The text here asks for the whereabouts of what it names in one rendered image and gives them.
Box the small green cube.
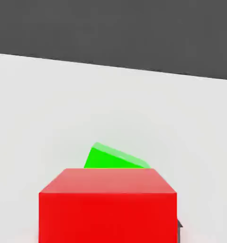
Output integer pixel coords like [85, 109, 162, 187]
[83, 141, 151, 169]

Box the small red cube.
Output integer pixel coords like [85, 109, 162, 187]
[38, 168, 178, 243]

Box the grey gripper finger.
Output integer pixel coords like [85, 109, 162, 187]
[176, 219, 183, 243]

